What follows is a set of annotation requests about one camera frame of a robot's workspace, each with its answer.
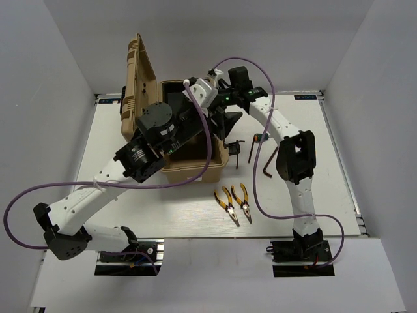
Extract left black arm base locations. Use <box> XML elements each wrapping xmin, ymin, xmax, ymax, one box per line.
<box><xmin>94</xmin><ymin>239</ymin><xmax>165</xmax><ymax>277</ymax></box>

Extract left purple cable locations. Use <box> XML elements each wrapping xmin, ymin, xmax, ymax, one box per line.
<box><xmin>3</xmin><ymin>81</ymin><xmax>216</xmax><ymax>274</ymax></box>

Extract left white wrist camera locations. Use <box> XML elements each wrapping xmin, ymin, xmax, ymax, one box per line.
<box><xmin>182</xmin><ymin>78</ymin><xmax>218</xmax><ymax>117</ymax></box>

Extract large brown hex key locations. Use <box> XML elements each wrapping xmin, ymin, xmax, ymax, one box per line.
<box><xmin>263</xmin><ymin>147</ymin><xmax>279</xmax><ymax>178</ymax></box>

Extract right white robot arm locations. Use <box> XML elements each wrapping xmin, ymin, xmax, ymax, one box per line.
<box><xmin>220</xmin><ymin>66</ymin><xmax>323</xmax><ymax>260</ymax></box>

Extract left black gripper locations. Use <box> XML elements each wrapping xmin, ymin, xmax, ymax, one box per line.
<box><xmin>162</xmin><ymin>93</ymin><xmax>243</xmax><ymax>155</ymax></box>

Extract small brown hex key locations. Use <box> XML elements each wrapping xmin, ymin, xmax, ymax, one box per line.
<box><xmin>235</xmin><ymin>140</ymin><xmax>245</xmax><ymax>169</ymax></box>

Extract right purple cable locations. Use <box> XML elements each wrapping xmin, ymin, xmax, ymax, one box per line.
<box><xmin>208</xmin><ymin>57</ymin><xmax>345</xmax><ymax>270</ymax></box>

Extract yellow black pliers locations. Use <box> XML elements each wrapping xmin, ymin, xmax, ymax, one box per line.
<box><xmin>231</xmin><ymin>183</ymin><xmax>253</xmax><ymax>224</ymax></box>
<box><xmin>214</xmin><ymin>186</ymin><xmax>240</xmax><ymax>227</ymax></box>

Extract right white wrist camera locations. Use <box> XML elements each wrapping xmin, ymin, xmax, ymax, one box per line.
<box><xmin>208</xmin><ymin>68</ymin><xmax>224</xmax><ymax>87</ymax></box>

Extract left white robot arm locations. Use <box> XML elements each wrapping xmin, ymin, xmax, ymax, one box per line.
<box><xmin>33</xmin><ymin>100</ymin><xmax>210</xmax><ymax>260</ymax></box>

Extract purple cable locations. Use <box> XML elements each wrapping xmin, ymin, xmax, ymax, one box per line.
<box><xmin>3</xmin><ymin>81</ymin><xmax>216</xmax><ymax>274</ymax></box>
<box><xmin>208</xmin><ymin>57</ymin><xmax>345</xmax><ymax>270</ymax></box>

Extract black toolbox tray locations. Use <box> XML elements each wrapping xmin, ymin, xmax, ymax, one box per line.
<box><xmin>160</xmin><ymin>80</ymin><xmax>194</xmax><ymax>115</ymax></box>

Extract tan plastic toolbox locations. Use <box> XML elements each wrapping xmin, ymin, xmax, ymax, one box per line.
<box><xmin>114</xmin><ymin>34</ymin><xmax>242</xmax><ymax>184</ymax></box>

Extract green stubby screwdriver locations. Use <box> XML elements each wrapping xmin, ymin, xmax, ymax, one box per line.
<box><xmin>253</xmin><ymin>133</ymin><xmax>270</xmax><ymax>143</ymax></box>

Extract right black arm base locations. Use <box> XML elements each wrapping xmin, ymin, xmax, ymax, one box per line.
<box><xmin>265</xmin><ymin>239</ymin><xmax>335</xmax><ymax>278</ymax></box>

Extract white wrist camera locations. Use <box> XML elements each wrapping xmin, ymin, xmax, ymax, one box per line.
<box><xmin>182</xmin><ymin>78</ymin><xmax>218</xmax><ymax>117</ymax></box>
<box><xmin>208</xmin><ymin>68</ymin><xmax>224</xmax><ymax>87</ymax></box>

